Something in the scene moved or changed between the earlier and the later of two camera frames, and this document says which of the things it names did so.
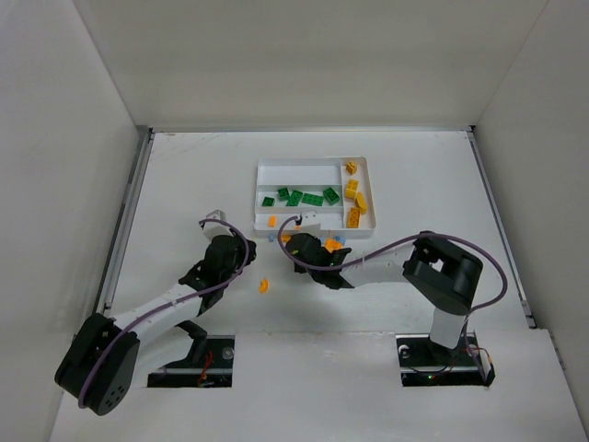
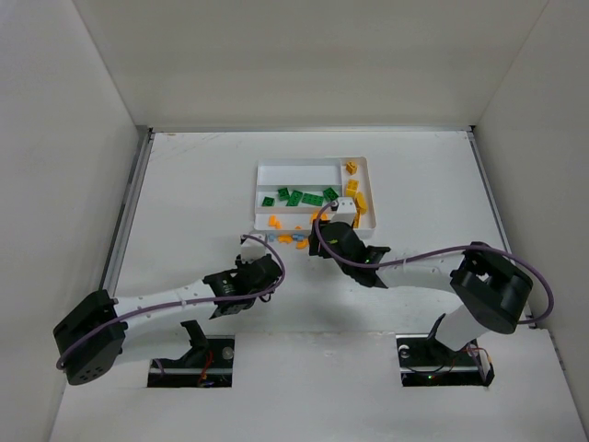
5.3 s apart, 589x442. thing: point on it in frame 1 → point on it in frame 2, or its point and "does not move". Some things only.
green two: x=294 y=199 does not move
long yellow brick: x=353 y=217 does not move
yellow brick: x=361 y=203 does not move
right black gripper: x=299 y=246 → x=323 y=234
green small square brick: x=283 y=194 does not move
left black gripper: x=240 y=249 → x=248 y=265
